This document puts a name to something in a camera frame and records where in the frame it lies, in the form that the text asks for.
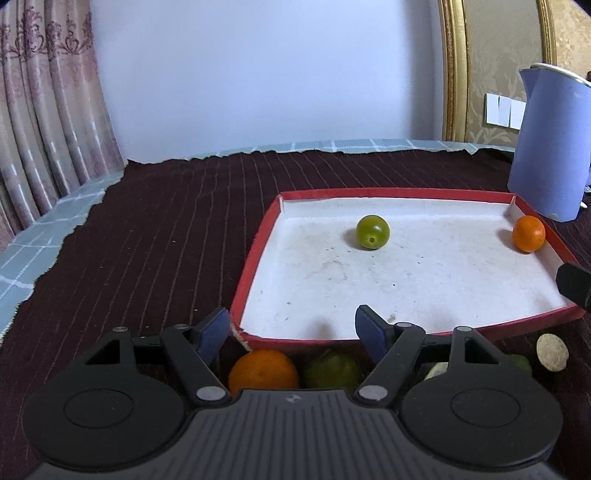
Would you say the plain green round fruit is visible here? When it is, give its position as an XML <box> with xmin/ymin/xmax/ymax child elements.
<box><xmin>302</xmin><ymin>349</ymin><xmax>363</xmax><ymax>390</ymax></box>

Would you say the dark cylinder with white end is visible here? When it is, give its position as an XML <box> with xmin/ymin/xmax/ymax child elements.
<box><xmin>536</xmin><ymin>333</ymin><xmax>570</xmax><ymax>371</ymax></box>

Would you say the green round fruit with hole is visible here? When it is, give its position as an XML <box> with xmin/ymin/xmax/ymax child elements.
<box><xmin>356</xmin><ymin>215</ymin><xmax>390</xmax><ymax>251</ymax></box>

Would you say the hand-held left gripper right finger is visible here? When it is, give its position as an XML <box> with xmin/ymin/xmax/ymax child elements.
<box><xmin>353</xmin><ymin>305</ymin><xmax>506</xmax><ymax>409</ymax></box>

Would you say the red shallow cardboard box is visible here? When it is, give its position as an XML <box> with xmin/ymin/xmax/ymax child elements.
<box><xmin>229</xmin><ymin>188</ymin><xmax>587</xmax><ymax>352</ymax></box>

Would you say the green cylinder piece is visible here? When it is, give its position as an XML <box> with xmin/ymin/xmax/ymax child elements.
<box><xmin>505</xmin><ymin>353</ymin><xmax>534</xmax><ymax>376</ymax></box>

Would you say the blue electric kettle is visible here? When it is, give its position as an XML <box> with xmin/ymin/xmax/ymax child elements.
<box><xmin>507</xmin><ymin>63</ymin><xmax>591</xmax><ymax>223</ymax></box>

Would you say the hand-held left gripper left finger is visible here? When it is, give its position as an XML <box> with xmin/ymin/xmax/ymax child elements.
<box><xmin>83</xmin><ymin>307</ymin><xmax>232</xmax><ymax>407</ymax></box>

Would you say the flattish orange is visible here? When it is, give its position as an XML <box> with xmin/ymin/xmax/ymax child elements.
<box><xmin>228</xmin><ymin>349</ymin><xmax>301</xmax><ymax>398</ymax></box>

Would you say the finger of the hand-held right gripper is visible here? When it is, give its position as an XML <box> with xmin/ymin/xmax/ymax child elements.
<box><xmin>555</xmin><ymin>261</ymin><xmax>591</xmax><ymax>311</ymax></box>

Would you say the round orange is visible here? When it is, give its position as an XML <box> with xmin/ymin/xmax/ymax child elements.
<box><xmin>512</xmin><ymin>215</ymin><xmax>546</xmax><ymax>253</ymax></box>

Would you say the dark maroon striped tablecloth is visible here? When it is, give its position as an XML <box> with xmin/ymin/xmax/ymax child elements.
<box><xmin>0</xmin><ymin>148</ymin><xmax>591</xmax><ymax>480</ymax></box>

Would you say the white wall switch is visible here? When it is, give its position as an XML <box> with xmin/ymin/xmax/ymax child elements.
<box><xmin>485</xmin><ymin>92</ymin><xmax>527</xmax><ymax>129</ymax></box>

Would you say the pink patterned curtain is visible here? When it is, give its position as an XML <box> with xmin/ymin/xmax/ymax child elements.
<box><xmin>0</xmin><ymin>0</ymin><xmax>125</xmax><ymax>241</ymax></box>

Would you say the gold framed wall panel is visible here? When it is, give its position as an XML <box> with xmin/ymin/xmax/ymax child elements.
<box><xmin>438</xmin><ymin>0</ymin><xmax>591</xmax><ymax>145</ymax></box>

